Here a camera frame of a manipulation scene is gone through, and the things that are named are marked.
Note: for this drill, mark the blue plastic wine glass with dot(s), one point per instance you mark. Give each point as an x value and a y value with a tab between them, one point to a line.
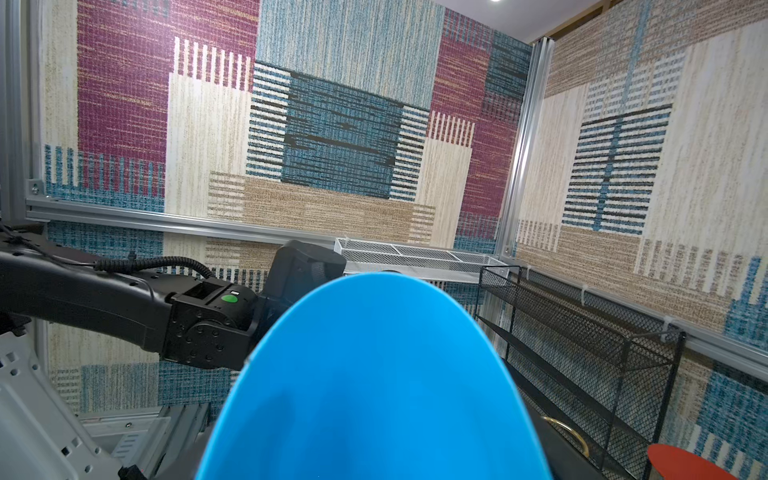
374	376

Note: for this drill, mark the red plastic wine glass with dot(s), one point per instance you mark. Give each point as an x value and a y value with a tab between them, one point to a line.
674	463

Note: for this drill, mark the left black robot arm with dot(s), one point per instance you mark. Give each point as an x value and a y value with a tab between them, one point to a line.
172	306

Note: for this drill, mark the black mesh shelf rack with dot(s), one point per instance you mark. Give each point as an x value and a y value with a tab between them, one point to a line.
605	369

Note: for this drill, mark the white wire mesh basket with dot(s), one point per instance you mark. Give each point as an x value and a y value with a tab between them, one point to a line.
425	263

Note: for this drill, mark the gold wire wine glass rack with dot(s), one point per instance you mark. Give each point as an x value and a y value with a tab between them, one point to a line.
584	447

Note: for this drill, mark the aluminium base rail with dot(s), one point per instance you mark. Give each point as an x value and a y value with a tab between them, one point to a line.
41	438

